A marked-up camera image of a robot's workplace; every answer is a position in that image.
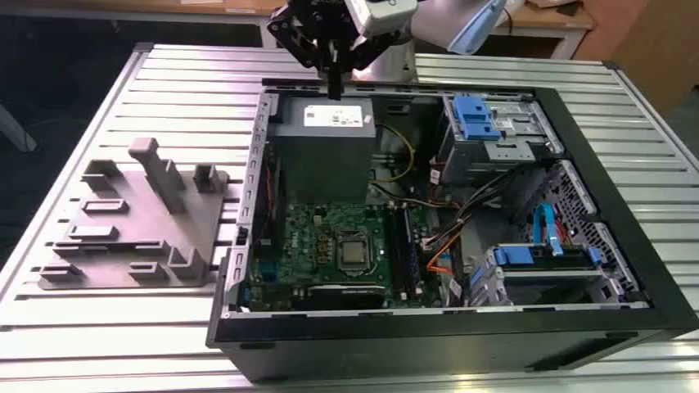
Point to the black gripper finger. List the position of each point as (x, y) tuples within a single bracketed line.
[(297, 45), (365, 51)]

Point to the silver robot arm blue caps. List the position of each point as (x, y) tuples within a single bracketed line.
[(389, 61)]

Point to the blue drive bay latch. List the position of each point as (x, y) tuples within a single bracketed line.
[(474, 118)]

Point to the grey power supply unit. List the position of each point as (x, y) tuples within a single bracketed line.
[(321, 163)]

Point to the silver drive cage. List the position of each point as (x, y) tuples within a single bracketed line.
[(474, 159)]

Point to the green motherboard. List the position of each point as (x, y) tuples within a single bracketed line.
[(305, 229)]

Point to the CPU socket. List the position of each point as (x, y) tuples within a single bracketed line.
[(354, 235)]

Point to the wooden cabinet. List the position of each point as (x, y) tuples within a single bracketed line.
[(628, 41)]

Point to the silver CPU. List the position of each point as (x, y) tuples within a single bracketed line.
[(354, 251)]

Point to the grey parts rack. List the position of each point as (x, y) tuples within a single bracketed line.
[(141, 213)]

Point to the grey chair leg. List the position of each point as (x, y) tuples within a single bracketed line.
[(16, 127)]

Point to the hard disk in blue carrier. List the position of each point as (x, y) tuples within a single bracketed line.
[(519, 256)]

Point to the black graphics card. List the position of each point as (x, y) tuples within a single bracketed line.
[(344, 296)]

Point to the silver disk bay cage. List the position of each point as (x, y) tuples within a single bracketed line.
[(491, 292)]

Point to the black PC case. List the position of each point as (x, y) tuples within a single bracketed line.
[(436, 340)]

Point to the wooden desk white frame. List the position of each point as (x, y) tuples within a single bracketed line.
[(136, 6)]

